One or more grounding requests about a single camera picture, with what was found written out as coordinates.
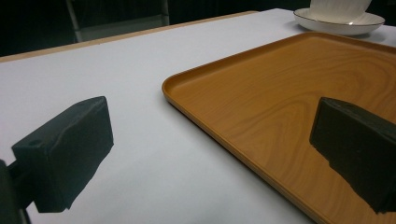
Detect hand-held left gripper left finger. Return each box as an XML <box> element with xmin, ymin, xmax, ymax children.
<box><xmin>11</xmin><ymin>95</ymin><xmax>115</xmax><ymax>214</ymax></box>

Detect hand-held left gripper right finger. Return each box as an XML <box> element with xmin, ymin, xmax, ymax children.
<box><xmin>309</xmin><ymin>96</ymin><xmax>396</xmax><ymax>215</ymax></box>

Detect wooden tray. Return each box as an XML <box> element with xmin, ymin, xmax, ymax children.
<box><xmin>162</xmin><ymin>31</ymin><xmax>396</xmax><ymax>224</ymax></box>

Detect white saucer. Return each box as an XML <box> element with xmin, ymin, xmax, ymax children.
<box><xmin>293</xmin><ymin>7</ymin><xmax>386</xmax><ymax>36</ymax></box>

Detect metal stand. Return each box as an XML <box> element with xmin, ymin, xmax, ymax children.
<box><xmin>64</xmin><ymin>0</ymin><xmax>171</xmax><ymax>44</ymax></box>

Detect white cup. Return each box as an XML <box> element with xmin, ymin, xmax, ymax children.
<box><xmin>309</xmin><ymin>0</ymin><xmax>373</xmax><ymax>24</ymax></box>

